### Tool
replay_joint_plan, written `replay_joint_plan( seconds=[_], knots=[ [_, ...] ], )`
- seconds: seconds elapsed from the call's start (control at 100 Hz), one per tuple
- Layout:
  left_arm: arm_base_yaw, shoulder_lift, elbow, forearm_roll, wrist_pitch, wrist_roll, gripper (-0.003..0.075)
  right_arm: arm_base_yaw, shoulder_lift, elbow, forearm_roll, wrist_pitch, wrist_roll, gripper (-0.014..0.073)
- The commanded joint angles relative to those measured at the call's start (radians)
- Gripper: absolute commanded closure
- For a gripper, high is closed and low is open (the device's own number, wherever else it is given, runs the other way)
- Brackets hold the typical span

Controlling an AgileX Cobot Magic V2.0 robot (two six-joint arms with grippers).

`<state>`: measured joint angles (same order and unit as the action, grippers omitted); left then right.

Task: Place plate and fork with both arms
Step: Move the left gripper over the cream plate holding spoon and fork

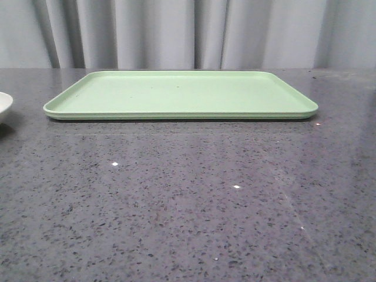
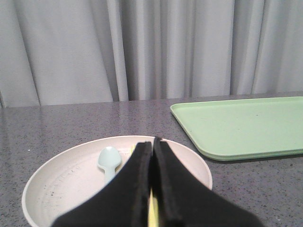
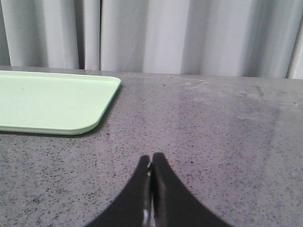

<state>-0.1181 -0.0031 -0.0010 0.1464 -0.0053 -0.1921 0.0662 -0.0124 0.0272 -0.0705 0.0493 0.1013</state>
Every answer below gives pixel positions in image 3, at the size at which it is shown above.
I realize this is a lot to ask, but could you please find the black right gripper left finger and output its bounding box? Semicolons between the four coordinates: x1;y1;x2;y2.
87;155;151;227

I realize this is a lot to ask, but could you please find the light green plastic tray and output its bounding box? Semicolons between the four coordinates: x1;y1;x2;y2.
0;70;121;135

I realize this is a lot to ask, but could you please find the white pleated curtain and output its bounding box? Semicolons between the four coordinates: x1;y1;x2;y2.
0;0;303;79

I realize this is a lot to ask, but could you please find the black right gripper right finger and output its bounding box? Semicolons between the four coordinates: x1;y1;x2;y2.
151;153;230;227

